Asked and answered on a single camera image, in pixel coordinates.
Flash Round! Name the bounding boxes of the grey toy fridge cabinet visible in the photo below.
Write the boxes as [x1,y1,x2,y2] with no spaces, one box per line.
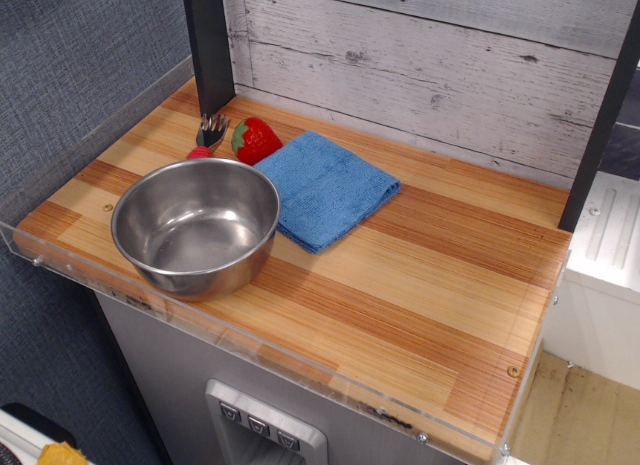
[98,295,455,464]

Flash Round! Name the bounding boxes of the clear acrylic edge guard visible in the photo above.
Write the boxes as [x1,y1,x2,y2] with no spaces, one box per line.
[1,225,512,464]

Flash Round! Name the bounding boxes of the dark upright post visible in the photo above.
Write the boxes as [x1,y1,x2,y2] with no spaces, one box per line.
[183,0,235,114]
[558,1,639,232]

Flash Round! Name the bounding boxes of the red toy strawberry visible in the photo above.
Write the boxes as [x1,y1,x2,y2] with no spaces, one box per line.
[231,117,283,165]

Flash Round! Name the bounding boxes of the white toy sink unit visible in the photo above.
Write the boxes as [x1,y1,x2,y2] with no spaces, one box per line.
[542,172,639,389]

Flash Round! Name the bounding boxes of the folded blue cloth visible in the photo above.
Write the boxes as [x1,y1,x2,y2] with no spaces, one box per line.
[256,131,401,254]

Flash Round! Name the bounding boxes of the dark right upright post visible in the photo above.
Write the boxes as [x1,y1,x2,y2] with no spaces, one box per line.
[558,1,639,232]

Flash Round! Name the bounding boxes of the dark left upright post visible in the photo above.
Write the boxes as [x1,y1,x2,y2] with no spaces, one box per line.
[183,0,235,114]

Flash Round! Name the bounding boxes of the stainless steel bowl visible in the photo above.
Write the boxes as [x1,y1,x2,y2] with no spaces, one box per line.
[111,158,281,301]

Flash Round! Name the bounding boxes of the red-handled metal spork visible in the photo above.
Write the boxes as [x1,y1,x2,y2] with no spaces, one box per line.
[187,114,228,159]

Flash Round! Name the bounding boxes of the yellow object at corner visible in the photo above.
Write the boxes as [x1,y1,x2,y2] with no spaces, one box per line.
[36,442,89,465]

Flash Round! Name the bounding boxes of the silver dispenser button panel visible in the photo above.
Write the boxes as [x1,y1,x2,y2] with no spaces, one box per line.
[205,379,329,465]

